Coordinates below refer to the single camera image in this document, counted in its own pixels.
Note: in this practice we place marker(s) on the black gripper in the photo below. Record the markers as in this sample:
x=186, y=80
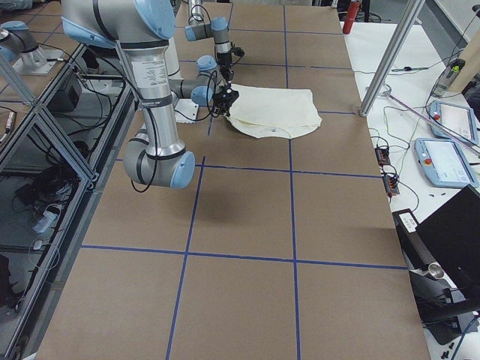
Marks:
x=225, y=68
x=223, y=98

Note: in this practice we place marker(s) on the cream long-sleeve cat shirt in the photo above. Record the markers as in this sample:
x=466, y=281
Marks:
x=274, y=112

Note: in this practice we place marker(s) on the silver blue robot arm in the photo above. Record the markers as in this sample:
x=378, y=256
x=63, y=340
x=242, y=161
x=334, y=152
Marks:
x=141, y=33
x=201, y=26

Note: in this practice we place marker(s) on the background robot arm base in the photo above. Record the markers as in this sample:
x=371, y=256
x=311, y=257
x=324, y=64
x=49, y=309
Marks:
x=19, y=47

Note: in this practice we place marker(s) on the red bottle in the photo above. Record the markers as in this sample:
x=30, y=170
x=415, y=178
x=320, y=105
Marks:
x=350, y=17

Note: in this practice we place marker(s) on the black orange connector block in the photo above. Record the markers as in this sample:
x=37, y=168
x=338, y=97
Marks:
x=382, y=155

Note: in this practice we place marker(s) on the clear water bottle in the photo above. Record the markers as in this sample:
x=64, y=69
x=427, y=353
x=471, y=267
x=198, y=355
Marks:
x=447, y=77

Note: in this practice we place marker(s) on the near teach pendant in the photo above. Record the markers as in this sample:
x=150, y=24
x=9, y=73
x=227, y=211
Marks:
x=444, y=164

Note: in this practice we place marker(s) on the teach pendant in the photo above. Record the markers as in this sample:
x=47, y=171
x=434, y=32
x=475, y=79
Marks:
x=444, y=164
x=456, y=118

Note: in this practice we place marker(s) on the far teach pendant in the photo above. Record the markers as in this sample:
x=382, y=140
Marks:
x=456, y=118

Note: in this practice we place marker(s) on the black box with label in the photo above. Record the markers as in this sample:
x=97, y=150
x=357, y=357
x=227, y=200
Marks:
x=415, y=249

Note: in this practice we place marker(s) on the black laptop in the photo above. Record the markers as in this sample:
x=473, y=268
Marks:
x=451, y=235

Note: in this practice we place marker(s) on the white camera mast base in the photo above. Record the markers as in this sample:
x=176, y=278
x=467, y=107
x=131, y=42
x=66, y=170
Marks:
x=185, y=110

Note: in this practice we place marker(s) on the aluminium frame post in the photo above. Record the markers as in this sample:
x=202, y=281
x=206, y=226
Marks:
x=411, y=12

